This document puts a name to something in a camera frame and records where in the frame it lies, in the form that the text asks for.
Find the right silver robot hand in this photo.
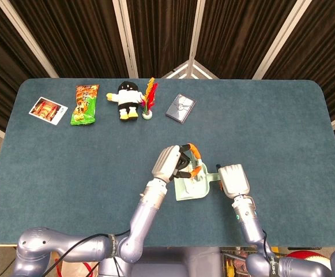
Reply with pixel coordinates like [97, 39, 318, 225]
[215, 163, 250, 200]

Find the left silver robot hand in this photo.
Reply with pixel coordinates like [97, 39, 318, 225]
[151, 143, 204, 183]

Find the light green hand broom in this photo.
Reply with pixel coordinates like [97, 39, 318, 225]
[184, 154, 207, 190]

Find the light green plastic dustpan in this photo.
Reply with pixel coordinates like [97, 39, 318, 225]
[174, 161, 223, 202]

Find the colourful feather shuttlecock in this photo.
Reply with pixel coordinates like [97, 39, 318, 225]
[140, 77, 159, 120]

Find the blue felt table cover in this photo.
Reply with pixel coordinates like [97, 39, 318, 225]
[0, 78, 335, 248]

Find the black white plush toy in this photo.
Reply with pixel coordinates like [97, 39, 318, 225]
[106, 81, 144, 121]

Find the colourful packaged goods pile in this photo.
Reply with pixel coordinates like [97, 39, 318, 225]
[221, 250, 247, 277]

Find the green orange snack bag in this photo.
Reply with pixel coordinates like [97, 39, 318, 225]
[70, 84, 100, 127]

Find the silver robot torso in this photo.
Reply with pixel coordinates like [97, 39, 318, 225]
[97, 246, 223, 277]

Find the red round object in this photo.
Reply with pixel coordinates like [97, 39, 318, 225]
[288, 250, 334, 266]

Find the red photo postcard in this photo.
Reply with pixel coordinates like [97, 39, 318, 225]
[28, 96, 69, 126]

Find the dark brown curtain panel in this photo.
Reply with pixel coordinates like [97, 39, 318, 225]
[0, 0, 51, 130]
[264, 0, 335, 122]
[194, 0, 298, 80]
[126, 0, 198, 78]
[8, 0, 129, 79]

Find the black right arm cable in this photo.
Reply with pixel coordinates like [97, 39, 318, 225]
[260, 229, 274, 257]

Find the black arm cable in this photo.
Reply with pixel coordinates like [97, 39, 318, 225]
[260, 229, 274, 257]
[44, 229, 132, 277]

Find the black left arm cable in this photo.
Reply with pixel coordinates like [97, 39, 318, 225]
[44, 229, 132, 277]

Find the white screen frame post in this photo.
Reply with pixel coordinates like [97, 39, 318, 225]
[0, 0, 60, 78]
[252, 0, 311, 80]
[111, 0, 139, 78]
[160, 0, 220, 80]

